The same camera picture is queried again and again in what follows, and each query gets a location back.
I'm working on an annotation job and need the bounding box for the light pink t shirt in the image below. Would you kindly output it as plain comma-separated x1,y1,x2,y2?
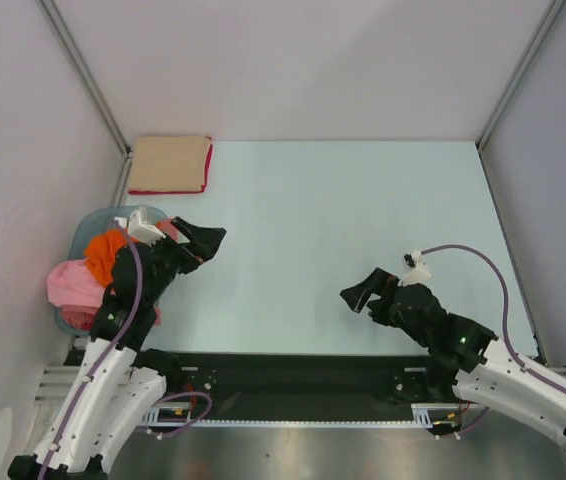
47,259,104,308

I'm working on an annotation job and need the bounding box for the left aluminium frame post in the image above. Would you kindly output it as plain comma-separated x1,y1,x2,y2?
35,0,131,205

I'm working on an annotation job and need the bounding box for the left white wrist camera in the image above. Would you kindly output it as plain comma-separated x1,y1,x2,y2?
114,206,166,245

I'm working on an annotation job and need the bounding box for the folded red t shirt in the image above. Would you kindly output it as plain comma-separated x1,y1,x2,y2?
127,134,214,196

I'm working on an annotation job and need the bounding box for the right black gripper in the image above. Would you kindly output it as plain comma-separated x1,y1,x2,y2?
340,267,429,347

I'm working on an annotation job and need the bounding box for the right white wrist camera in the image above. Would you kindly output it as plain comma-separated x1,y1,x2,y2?
399,249,431,287

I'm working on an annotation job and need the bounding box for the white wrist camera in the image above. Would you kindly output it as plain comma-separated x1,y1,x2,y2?
399,249,431,287
114,206,166,245

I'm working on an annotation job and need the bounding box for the aluminium frame post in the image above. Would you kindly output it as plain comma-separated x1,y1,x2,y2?
475,0,566,155
35,0,131,205

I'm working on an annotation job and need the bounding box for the right aluminium frame post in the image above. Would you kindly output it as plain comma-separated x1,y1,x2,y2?
475,0,566,155

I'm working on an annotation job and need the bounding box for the orange t shirt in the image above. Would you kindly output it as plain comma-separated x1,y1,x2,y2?
83,229,126,287

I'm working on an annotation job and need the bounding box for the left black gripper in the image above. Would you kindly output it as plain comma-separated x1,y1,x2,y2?
144,217,224,304

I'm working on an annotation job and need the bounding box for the blue plastic basket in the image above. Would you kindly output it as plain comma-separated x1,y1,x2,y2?
54,205,138,337

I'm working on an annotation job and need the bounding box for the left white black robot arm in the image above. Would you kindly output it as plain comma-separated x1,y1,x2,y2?
7,217,226,479

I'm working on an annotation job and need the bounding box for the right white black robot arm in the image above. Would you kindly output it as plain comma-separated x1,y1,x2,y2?
340,268,566,448

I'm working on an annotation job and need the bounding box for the white slotted cable duct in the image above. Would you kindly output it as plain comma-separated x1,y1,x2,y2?
140,403,489,429

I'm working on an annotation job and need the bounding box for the folded beige t shirt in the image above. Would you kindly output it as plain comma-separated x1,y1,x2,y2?
127,135,213,193

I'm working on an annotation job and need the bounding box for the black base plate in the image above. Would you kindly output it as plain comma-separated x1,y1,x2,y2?
142,352,470,426

